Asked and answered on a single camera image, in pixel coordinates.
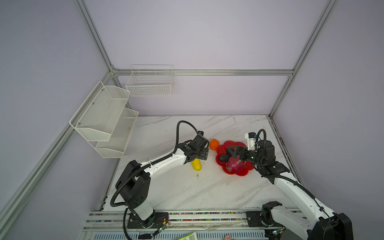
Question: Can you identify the white mesh upper shelf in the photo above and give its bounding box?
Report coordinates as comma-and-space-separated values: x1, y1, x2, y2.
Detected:
69, 82, 130, 142

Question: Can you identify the orange fake fruit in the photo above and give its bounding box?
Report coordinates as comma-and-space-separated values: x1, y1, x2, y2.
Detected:
209, 139, 220, 151

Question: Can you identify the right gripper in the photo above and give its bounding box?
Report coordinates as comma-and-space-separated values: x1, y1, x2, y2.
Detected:
227, 145, 264, 167

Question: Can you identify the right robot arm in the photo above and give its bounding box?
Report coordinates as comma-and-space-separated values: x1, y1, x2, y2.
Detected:
216, 140, 354, 240

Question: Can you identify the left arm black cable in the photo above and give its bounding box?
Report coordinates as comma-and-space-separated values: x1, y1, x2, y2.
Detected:
109, 120, 205, 240

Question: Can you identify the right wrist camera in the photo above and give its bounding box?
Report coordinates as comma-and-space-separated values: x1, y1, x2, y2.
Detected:
245, 132, 257, 151

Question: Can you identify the red flower-shaped fruit bowl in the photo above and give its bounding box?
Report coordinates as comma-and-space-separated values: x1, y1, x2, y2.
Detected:
216, 141, 253, 177

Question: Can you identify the yellow fake fruit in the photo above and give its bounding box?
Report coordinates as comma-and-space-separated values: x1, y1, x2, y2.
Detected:
191, 159, 202, 171

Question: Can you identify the white mesh lower shelf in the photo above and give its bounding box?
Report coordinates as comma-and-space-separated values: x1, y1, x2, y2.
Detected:
96, 108, 139, 159

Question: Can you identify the white wire basket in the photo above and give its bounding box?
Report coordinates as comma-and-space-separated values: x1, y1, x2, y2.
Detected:
126, 65, 174, 97

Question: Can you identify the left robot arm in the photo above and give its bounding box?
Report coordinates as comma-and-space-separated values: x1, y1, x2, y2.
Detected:
110, 131, 210, 228

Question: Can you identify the pink dragon fruit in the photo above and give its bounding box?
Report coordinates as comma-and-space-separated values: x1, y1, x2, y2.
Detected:
225, 162, 246, 173

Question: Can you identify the green white paper packet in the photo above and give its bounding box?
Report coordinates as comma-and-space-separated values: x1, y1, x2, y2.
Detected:
177, 232, 198, 240

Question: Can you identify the dark avocado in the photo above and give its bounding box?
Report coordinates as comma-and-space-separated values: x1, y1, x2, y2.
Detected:
218, 154, 231, 163

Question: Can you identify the white mesh shelf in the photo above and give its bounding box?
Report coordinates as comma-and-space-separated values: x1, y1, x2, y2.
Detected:
69, 82, 130, 142
96, 108, 139, 159

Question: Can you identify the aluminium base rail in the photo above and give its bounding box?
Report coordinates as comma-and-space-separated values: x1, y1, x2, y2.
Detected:
78, 208, 338, 240

